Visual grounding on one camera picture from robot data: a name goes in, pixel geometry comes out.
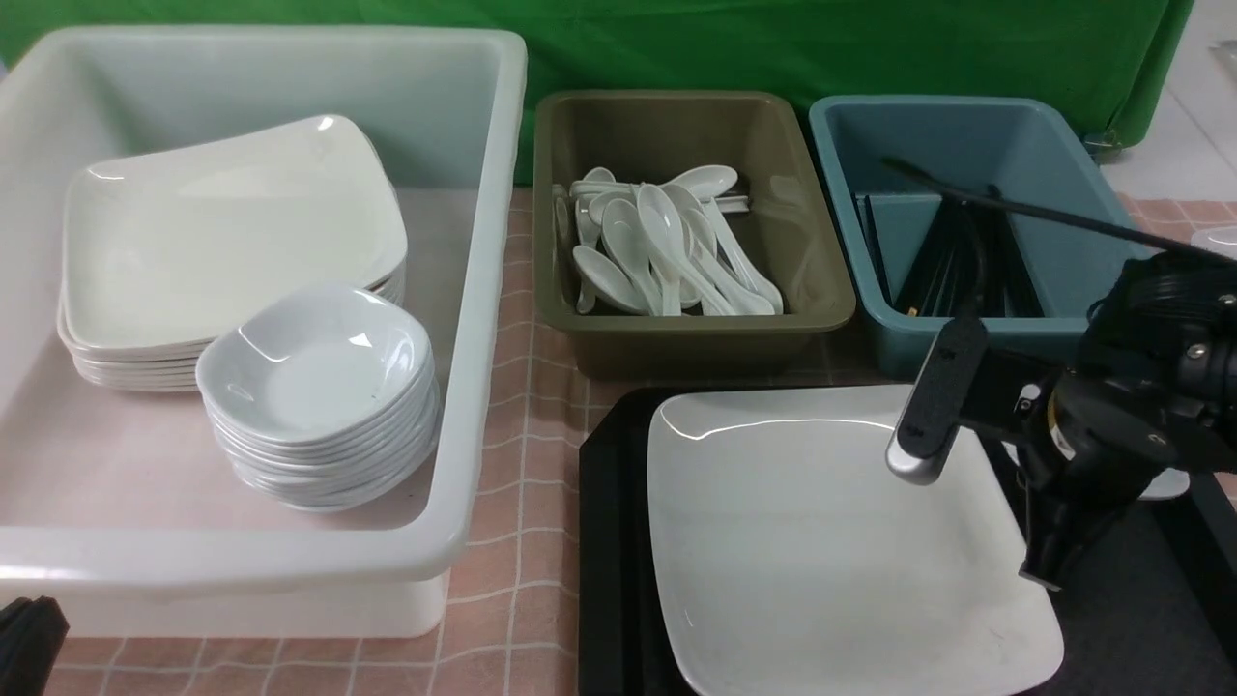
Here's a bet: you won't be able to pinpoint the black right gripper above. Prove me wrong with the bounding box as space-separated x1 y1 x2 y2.
959 345 1209 591

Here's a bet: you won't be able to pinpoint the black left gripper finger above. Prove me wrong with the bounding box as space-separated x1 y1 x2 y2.
1 597 71 696

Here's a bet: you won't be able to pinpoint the large white square plate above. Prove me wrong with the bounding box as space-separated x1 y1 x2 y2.
647 384 1064 695

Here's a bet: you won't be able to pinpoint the small white bowl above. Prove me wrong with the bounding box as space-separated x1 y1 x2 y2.
1139 469 1192 502

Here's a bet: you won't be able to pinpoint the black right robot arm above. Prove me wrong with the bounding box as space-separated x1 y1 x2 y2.
962 252 1235 590

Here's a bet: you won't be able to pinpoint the white plate at right edge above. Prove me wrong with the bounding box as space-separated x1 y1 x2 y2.
1190 225 1237 260

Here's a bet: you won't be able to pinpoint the top stacked white plate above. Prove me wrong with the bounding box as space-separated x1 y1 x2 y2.
59 114 408 351

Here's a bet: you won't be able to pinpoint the black serving tray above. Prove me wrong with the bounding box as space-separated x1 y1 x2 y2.
576 388 1235 695

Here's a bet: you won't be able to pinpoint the large white plastic tub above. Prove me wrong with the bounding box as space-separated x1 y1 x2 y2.
1 25 527 638

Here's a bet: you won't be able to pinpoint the black chopsticks in bin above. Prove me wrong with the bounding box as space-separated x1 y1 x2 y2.
854 194 1047 318

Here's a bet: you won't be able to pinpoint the blue plastic bin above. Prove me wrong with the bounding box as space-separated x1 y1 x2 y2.
808 94 1149 382

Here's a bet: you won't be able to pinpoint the stack of white plates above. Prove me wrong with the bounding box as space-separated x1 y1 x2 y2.
57 250 406 392

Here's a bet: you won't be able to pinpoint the stack of small bowls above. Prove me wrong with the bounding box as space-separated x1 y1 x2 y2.
212 376 442 512

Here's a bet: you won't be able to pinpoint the top stacked small bowl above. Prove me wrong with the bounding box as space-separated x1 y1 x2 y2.
195 283 437 445

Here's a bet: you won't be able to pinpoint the green backdrop cloth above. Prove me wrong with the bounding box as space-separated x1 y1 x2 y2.
2 1 1192 185

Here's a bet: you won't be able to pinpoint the pile of white spoons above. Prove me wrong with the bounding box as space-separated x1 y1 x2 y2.
550 164 785 316

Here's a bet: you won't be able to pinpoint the pink checkered tablecloth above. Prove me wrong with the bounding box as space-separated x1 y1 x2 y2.
40 188 1237 696

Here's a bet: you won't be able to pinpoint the olive green plastic bin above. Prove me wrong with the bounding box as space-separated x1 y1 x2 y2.
533 91 856 382

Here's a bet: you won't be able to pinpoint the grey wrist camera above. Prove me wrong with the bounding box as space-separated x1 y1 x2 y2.
884 316 987 485

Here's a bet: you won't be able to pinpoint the black cable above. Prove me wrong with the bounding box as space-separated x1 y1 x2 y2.
881 158 1237 320

